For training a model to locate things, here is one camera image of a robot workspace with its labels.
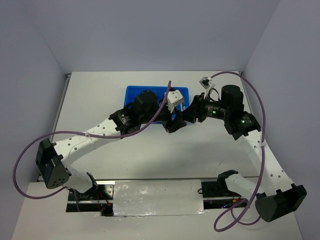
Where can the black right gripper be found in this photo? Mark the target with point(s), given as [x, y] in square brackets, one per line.
[196, 109]

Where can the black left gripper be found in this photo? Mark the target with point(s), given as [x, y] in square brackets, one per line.
[177, 122]

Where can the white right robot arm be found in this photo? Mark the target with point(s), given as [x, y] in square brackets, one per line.
[274, 195]

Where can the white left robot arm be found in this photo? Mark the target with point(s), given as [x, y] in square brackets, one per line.
[54, 159]

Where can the blue compartment tray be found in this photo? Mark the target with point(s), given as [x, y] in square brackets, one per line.
[160, 92]

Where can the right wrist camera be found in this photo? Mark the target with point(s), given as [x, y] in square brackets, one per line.
[207, 84]

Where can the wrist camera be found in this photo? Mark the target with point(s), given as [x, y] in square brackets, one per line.
[207, 84]
[174, 99]

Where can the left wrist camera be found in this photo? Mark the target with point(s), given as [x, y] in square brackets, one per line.
[174, 99]

